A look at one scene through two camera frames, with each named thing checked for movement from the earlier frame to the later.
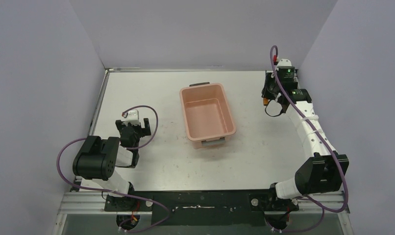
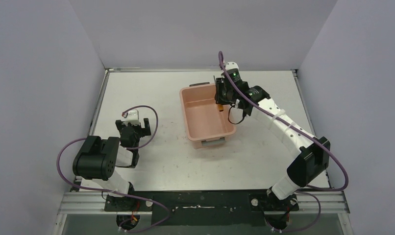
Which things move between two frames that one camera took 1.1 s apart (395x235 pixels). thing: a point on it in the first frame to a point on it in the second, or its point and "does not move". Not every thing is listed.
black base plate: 204,208 does not move
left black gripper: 132,130 does not move
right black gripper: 266,93 to 220,100
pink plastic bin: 208,116 does not move
